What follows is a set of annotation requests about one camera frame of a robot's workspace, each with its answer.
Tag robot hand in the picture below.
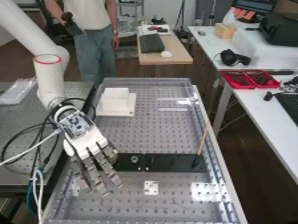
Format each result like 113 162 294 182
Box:
55 111 125 197

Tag small white box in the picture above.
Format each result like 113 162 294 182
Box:
96 87 138 118

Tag black plate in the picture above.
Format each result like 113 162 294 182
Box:
112 153 209 174

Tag small white square plate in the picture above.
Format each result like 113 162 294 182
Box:
142 180 161 196

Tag clear box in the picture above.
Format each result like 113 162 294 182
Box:
41 77 250 224

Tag thin stick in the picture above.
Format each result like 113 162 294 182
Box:
190 128 210 169

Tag person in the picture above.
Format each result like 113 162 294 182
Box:
44 0 121 89

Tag dark grey keyboard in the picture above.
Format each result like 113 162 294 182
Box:
138 33 166 55

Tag wooden desk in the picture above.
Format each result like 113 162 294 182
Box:
136 24 196 66

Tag red tray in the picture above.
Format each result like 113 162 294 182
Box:
246 69 282 89
220 70 258 90

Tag white desk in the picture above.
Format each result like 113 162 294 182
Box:
212 69 298 185
188 24 298 72

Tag black headphones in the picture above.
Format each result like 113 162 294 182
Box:
220 48 253 67

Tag small black device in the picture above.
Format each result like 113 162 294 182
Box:
262 90 275 102

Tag small cardboard box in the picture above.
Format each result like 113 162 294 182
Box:
213 22 237 41

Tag black case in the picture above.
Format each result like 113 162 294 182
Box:
258 13 298 47

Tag white cable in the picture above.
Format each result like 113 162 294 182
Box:
0 129 64 167
29 169 47 224

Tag black cable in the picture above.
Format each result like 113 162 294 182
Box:
0 122 60 175

